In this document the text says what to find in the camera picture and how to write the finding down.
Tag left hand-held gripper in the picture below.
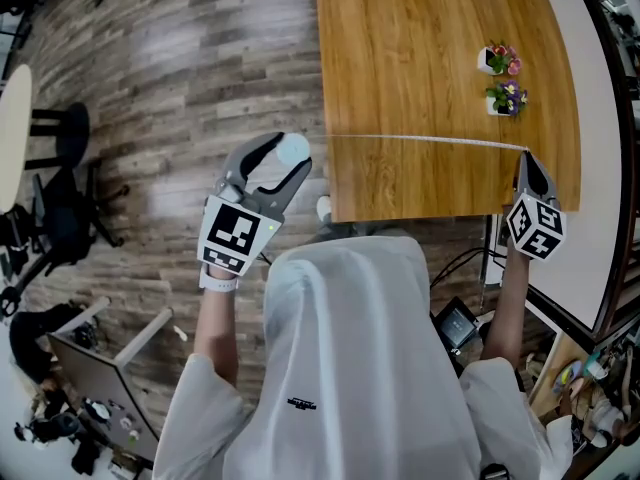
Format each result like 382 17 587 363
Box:
196 131 315 278

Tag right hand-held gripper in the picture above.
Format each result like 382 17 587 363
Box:
504 151 570 263

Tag round white tape measure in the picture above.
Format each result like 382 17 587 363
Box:
276 132 531 167

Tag person's left forearm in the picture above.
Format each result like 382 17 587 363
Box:
192 290 241 387

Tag person's right forearm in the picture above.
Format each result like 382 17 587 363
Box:
479 247 532 364

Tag purple flowers in white pot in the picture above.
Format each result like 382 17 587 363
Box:
484 78 530 119

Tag person's gray trousers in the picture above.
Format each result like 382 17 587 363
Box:
302 212 416 247

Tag white wristband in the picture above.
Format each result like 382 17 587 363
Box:
198 262 240 295

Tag pink flowers in white pot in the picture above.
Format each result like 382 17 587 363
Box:
476 43 524 78

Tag black device with screen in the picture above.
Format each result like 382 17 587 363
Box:
430 296 481 354

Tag cluttered wooden table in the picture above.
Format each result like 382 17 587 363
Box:
527 332 596 404

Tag wooden office table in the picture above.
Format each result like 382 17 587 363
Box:
313 0 583 224

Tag teal and white cup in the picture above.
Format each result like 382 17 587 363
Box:
583 355 609 380

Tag blue plate with banana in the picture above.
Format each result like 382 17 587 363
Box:
552 360 585 394

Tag black office chair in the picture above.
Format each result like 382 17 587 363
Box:
0 160 131 289

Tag person's white shirt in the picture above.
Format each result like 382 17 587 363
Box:
152 235 574 480

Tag round beige table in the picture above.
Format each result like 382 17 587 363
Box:
0 63 91 214

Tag gray desk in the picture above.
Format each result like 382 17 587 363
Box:
47 295 176 464

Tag black cable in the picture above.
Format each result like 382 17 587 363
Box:
428 246 506 292

